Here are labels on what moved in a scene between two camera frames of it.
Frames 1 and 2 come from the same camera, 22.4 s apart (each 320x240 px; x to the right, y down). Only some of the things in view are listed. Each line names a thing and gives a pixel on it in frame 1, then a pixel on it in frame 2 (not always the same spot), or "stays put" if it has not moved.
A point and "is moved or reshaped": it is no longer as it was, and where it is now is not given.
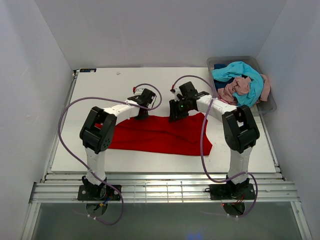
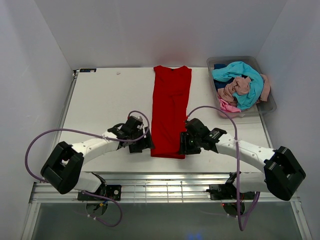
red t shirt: [158, 135] is moved or reshaped
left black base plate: [98, 192] stays put
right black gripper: [174, 113] → [184, 146]
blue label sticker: [89, 70] stays put
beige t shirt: [240, 86] stays put
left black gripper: [140, 117] → [146, 142]
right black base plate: [232, 191] stays put
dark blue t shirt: [219, 84] stays put
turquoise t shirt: [227, 71] stays put
